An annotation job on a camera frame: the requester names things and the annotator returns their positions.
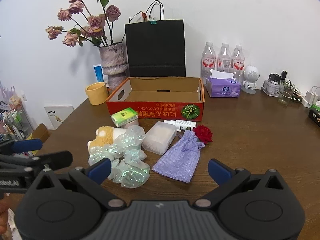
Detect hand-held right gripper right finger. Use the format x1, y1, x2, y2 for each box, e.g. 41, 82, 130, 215
195, 158, 291, 209

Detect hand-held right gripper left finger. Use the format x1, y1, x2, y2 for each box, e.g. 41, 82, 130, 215
29, 158, 125, 209

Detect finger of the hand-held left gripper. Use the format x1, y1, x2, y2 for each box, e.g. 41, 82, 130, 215
26, 151, 73, 172
0, 138, 43, 155

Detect iridescent plastic bag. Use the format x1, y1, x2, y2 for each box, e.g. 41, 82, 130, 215
88, 125, 150, 189

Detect yellow and white plush toy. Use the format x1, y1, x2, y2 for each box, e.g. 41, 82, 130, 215
87, 126, 129, 153

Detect red artificial flower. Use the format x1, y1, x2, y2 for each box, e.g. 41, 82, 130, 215
192, 125, 213, 148

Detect purple drawstring pouch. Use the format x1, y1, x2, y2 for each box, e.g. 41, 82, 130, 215
152, 129, 206, 183

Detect white labelled bottle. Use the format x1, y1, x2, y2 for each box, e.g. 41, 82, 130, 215
175, 119, 197, 132

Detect green small box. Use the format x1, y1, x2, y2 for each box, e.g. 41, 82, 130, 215
110, 107, 139, 128

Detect red printed cardboard box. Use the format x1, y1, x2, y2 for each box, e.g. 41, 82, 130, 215
105, 77, 205, 122

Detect rack of assorted small items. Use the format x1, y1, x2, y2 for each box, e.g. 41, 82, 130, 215
0, 80, 34, 141

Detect person's left hand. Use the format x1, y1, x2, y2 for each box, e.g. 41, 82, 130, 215
0, 196, 8, 233

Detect brown cardboard carton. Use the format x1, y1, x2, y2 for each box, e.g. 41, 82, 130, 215
26, 123, 50, 155

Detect white board with yellow sticker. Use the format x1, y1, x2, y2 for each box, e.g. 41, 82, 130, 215
44, 105, 75, 130

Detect yellow ceramic mug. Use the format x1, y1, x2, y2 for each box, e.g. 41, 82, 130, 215
85, 82, 109, 105

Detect purple tissue pack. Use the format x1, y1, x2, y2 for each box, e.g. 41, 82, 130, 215
205, 69, 242, 98

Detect blue and white tube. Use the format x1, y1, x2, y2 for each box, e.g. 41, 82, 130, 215
93, 64, 105, 83

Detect clear plastic organizer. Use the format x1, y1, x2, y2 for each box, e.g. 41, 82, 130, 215
261, 79, 295, 97

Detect clear glass cup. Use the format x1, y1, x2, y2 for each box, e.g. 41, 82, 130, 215
278, 79, 295, 105

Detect clear water bottle red label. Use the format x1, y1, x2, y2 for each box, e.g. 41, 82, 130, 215
201, 41, 216, 79
217, 42, 232, 74
231, 44, 245, 81

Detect black power adapter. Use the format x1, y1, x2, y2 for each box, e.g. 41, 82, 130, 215
269, 70, 288, 82

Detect mottled purple ceramic vase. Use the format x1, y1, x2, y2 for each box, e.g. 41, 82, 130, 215
99, 42, 129, 90

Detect white chargers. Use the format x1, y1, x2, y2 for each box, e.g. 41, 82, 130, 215
301, 86, 320, 108

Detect black paper bag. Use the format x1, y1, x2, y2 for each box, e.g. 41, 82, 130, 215
124, 0, 187, 77

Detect bouquet of dried pink roses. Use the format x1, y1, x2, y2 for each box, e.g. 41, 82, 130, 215
45, 0, 122, 48

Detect thin twig with red bud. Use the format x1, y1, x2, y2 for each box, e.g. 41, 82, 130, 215
122, 11, 148, 44

